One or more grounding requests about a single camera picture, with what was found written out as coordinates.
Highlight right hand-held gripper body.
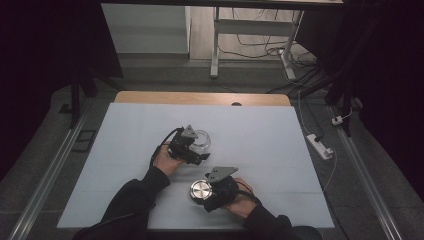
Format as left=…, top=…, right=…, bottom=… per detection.
left=208, top=166, right=240, bottom=207

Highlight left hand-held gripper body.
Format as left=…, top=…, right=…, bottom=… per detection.
left=167, top=124, right=202, bottom=166

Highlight clear glass jar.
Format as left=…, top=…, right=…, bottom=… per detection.
left=191, top=129, right=212, bottom=155

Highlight silver metal jar lid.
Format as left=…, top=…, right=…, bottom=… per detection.
left=189, top=179, right=213, bottom=202

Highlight person's left hand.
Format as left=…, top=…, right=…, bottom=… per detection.
left=153, top=143, right=186, bottom=177

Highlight person's right hand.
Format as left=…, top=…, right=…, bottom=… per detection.
left=221, top=177, right=258, bottom=220

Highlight wooden table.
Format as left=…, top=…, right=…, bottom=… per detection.
left=114, top=90, right=292, bottom=108

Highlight white foam board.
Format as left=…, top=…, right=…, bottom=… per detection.
left=57, top=102, right=335, bottom=231

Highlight white power strip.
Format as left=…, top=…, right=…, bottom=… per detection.
left=306, top=133, right=334, bottom=161

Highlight black metal stand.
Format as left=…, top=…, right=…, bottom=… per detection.
left=289, top=66, right=355, bottom=138
left=59, top=63, right=118, bottom=130

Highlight black curtain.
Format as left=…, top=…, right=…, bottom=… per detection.
left=0, top=0, right=124, bottom=181
left=296, top=0, right=424, bottom=201

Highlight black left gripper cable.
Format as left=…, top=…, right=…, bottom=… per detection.
left=149, top=126, right=185, bottom=168

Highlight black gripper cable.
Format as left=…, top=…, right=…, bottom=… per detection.
left=149, top=126, right=185, bottom=168
left=232, top=180, right=262, bottom=203

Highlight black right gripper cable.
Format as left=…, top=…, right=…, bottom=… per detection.
left=232, top=180, right=262, bottom=203

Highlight black rectangular floor frame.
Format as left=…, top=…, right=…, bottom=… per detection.
left=71, top=129, right=98, bottom=154

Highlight tangled black floor cables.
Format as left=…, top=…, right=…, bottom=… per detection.
left=218, top=8, right=331, bottom=96

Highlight thin white cable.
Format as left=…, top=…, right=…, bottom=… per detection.
left=321, top=148, right=338, bottom=194

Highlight white wall panel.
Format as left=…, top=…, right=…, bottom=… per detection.
left=100, top=3, right=192, bottom=55

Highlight aluminium floor rail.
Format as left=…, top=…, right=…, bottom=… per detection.
left=8, top=109, right=91, bottom=240
left=329, top=106, right=404, bottom=240

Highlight white desk frame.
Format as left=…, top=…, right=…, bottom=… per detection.
left=209, top=6, right=305, bottom=81

